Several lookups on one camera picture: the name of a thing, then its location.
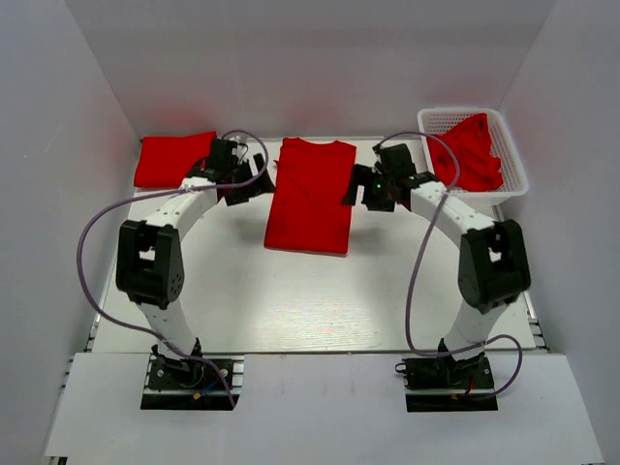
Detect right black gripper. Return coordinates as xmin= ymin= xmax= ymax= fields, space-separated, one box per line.
xmin=342 ymin=164 xmax=396 ymax=212

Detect folded red t shirt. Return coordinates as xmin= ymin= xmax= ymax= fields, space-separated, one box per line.
xmin=134 ymin=132 xmax=217 ymax=189

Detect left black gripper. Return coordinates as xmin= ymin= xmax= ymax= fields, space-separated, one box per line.
xmin=226 ymin=153 xmax=277 ymax=206

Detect red t shirt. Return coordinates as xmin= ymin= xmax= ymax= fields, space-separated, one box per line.
xmin=263 ymin=138 xmax=357 ymax=256
xmin=134 ymin=132 xmax=217 ymax=189

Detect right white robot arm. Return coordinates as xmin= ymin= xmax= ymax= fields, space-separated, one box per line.
xmin=342 ymin=143 xmax=531 ymax=387

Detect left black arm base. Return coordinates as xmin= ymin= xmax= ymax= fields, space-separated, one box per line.
xmin=140 ymin=344 xmax=244 ymax=412

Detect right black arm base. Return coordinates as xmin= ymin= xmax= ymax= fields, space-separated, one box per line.
xmin=394 ymin=353 xmax=498 ymax=413

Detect white plastic basket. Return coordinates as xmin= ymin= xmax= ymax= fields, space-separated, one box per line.
xmin=418 ymin=108 xmax=529 ymax=205

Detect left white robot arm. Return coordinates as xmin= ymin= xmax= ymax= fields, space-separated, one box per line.
xmin=115 ymin=139 xmax=275 ymax=387

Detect red t shirts in basket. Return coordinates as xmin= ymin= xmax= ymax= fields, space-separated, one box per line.
xmin=427 ymin=113 xmax=504 ymax=192

